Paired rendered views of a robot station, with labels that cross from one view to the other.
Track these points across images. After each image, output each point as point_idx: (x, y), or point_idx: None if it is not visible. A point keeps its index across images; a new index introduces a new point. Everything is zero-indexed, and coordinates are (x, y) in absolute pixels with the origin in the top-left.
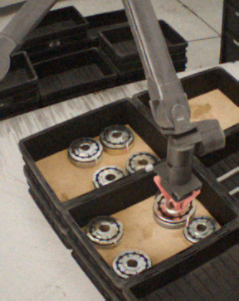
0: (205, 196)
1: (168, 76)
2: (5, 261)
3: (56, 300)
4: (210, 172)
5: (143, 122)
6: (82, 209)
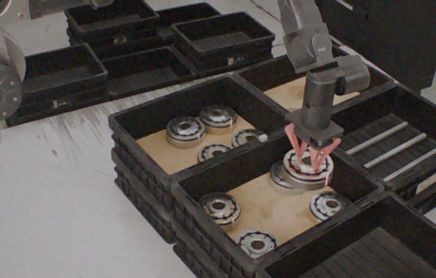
0: None
1: (307, 4)
2: (84, 268)
3: None
4: None
5: (247, 99)
6: (192, 182)
